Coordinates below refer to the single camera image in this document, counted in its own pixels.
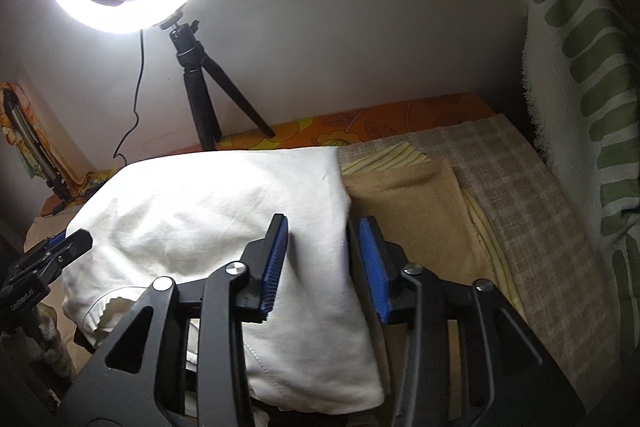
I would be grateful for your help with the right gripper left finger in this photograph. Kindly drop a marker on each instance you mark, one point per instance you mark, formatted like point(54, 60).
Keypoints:
point(176, 358)

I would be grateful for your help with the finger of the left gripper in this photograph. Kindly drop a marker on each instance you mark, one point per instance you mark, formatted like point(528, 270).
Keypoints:
point(58, 252)

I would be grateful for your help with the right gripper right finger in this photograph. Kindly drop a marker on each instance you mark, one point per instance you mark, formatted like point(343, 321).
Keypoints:
point(470, 358)

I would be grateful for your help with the white t-shirt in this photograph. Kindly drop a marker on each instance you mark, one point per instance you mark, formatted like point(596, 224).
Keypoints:
point(185, 216)

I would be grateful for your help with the folded tripod with scarf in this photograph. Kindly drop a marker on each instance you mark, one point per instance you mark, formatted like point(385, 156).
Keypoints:
point(22, 133)

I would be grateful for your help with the checked beige blanket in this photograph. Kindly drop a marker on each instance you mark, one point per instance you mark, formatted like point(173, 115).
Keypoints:
point(567, 297)

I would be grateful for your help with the tan blanket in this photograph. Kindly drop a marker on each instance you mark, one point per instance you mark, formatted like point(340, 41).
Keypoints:
point(419, 207)

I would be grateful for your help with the green striped pillow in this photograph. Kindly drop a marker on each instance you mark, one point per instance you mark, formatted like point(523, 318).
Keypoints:
point(581, 72)

